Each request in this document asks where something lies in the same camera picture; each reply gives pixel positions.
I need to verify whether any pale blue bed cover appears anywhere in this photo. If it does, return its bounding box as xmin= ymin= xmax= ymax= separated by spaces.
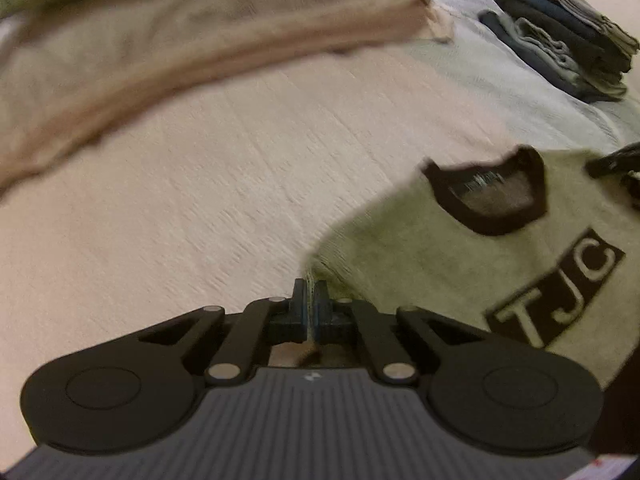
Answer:
xmin=400 ymin=0 xmax=640 ymax=161

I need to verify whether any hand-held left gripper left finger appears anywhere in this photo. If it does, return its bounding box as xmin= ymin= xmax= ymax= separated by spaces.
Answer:
xmin=137 ymin=279 xmax=310 ymax=387

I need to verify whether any beige folded blanket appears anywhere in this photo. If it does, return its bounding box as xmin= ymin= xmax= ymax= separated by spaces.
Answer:
xmin=0 ymin=0 xmax=455 ymax=196

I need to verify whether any cream bed sheet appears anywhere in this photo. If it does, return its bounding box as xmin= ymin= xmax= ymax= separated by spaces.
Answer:
xmin=0 ymin=42 xmax=551 ymax=458

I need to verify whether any stack of folded clothes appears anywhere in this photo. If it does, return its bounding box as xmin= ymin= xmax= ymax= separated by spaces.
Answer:
xmin=477 ymin=0 xmax=640 ymax=105

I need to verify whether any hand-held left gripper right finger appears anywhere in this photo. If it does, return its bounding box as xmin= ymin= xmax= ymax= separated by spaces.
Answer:
xmin=310 ymin=281 xmax=488 ymax=387

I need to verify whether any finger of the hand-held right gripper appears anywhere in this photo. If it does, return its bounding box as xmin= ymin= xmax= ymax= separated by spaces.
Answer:
xmin=586 ymin=142 xmax=640 ymax=181

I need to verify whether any green sweatshirt with black collar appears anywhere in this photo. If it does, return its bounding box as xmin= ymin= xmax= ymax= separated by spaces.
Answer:
xmin=305 ymin=144 xmax=640 ymax=391

